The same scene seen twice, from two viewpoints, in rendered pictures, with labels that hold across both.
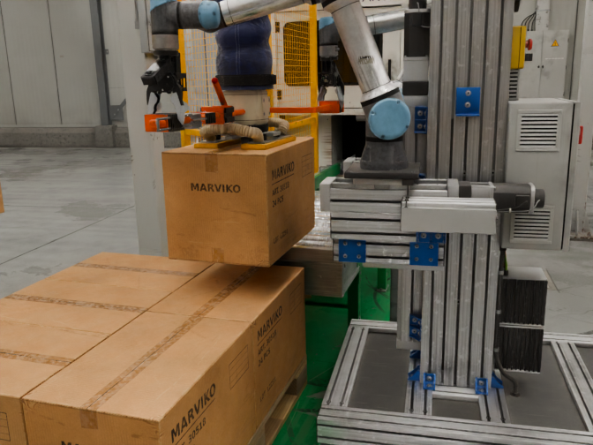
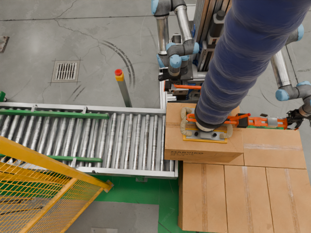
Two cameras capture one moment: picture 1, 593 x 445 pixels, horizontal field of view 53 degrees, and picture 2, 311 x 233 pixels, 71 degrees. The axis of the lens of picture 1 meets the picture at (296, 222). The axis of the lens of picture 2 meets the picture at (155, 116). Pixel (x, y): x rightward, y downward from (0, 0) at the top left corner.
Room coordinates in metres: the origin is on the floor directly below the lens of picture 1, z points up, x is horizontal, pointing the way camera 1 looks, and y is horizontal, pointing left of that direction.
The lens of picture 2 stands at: (2.83, 0.68, 2.71)
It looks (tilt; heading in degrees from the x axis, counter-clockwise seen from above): 67 degrees down; 258
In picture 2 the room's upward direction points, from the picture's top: 3 degrees counter-clockwise
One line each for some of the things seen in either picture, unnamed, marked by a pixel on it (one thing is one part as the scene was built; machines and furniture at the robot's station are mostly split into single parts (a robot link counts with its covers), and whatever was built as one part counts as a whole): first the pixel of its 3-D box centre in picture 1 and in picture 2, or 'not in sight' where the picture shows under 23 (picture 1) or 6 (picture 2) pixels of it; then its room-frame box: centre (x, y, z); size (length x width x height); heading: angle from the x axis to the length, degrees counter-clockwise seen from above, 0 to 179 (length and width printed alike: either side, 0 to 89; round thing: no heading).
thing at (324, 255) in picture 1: (266, 251); (177, 141); (2.51, 0.14, 0.58); 0.70 x 0.03 x 0.06; 72
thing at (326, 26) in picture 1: (329, 31); (175, 63); (2.51, -0.15, 1.50); 0.09 x 0.08 x 0.11; 86
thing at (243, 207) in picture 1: (246, 193); (199, 134); (2.34, 0.20, 0.87); 0.60 x 0.40 x 0.40; 162
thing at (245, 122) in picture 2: (217, 114); (241, 120); (2.10, 0.27, 1.20); 0.10 x 0.08 x 0.06; 71
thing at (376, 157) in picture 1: (384, 151); not in sight; (1.87, -0.28, 1.09); 0.15 x 0.15 x 0.10
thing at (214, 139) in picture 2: (225, 137); (205, 135); (2.36, 0.27, 1.10); 0.34 x 0.10 x 0.05; 161
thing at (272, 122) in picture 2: (187, 121); (271, 122); (1.89, 0.34, 1.20); 0.07 x 0.07 x 0.04; 71
